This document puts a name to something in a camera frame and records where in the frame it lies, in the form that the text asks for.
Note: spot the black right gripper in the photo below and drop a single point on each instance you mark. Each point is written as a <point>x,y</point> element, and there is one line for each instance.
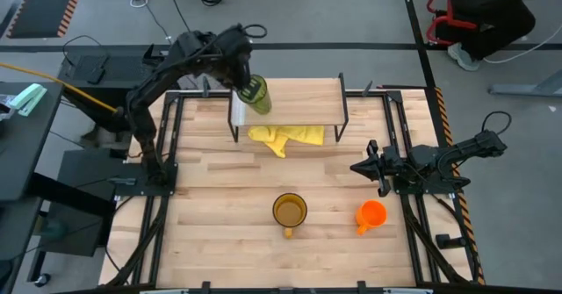
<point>388,167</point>

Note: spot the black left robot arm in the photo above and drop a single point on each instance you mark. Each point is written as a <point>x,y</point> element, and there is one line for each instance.
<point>145,109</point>

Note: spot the black aluminium table frame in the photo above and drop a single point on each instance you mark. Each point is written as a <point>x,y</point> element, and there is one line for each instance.
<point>394,118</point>

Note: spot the grey table leg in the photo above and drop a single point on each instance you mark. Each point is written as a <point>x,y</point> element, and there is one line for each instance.
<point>531,88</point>

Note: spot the black clamp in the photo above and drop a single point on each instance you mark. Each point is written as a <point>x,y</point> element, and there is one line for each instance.
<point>448,241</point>

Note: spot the black equipment box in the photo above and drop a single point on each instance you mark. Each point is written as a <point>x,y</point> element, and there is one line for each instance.
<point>114,72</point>

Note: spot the red metal stool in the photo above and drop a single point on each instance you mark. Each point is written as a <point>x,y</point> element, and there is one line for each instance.
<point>461,23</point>

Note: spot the wooden shelf with black legs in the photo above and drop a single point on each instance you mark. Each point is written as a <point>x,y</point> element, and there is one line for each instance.
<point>303,101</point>

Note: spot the orange plastic mug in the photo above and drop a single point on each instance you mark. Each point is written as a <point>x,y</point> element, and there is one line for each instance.
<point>372,214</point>

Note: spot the mint green stapler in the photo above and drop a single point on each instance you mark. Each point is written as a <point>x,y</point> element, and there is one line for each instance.
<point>28,96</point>

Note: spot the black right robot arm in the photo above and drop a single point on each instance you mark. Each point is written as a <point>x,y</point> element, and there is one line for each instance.
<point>465,149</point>

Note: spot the black side desk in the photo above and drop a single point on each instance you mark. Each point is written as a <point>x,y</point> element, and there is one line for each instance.
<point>22,153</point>

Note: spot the person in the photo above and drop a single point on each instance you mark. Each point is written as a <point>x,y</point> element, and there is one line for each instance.
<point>492,17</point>

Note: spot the yellow cloth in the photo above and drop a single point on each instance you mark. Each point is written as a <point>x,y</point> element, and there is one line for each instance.
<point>274,138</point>

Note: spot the black floor base plate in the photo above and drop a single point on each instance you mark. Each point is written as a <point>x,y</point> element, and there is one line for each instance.
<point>74,215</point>

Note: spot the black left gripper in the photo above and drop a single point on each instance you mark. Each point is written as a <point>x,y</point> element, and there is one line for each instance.
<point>235,55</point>

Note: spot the black mat with hazard stripes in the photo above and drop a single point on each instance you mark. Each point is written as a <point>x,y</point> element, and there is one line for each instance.
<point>39,9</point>

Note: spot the green bottle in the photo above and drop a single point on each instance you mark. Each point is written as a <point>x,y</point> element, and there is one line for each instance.
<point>263,103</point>

